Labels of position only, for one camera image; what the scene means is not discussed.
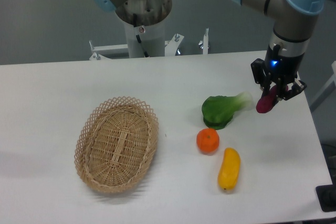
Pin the white metal mounting frame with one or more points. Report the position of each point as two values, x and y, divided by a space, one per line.
138 49

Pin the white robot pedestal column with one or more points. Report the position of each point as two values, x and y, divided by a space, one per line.
144 18

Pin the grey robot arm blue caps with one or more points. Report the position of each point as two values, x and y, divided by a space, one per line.
294 23

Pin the oval wicker basket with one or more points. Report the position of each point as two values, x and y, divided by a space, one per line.
116 145

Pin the green bok choy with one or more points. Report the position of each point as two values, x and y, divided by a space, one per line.
219 110

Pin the white frame at right edge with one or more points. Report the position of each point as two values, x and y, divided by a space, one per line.
324 92

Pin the orange tangerine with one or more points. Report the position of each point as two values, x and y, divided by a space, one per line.
207 140

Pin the yellow mango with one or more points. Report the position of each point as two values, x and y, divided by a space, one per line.
229 170

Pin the purple sweet potato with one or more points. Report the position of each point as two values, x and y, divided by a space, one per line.
267 102

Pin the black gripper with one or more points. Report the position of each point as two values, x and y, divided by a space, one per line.
277 67

